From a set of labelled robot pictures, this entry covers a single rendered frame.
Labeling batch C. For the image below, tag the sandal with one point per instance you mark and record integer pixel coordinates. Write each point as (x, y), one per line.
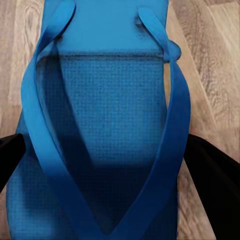
(102, 151)
(176, 52)

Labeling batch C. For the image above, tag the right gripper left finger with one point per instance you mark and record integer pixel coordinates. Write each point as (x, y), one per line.
(12, 150)

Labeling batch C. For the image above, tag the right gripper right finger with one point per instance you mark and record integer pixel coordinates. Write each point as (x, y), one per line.
(217, 179)

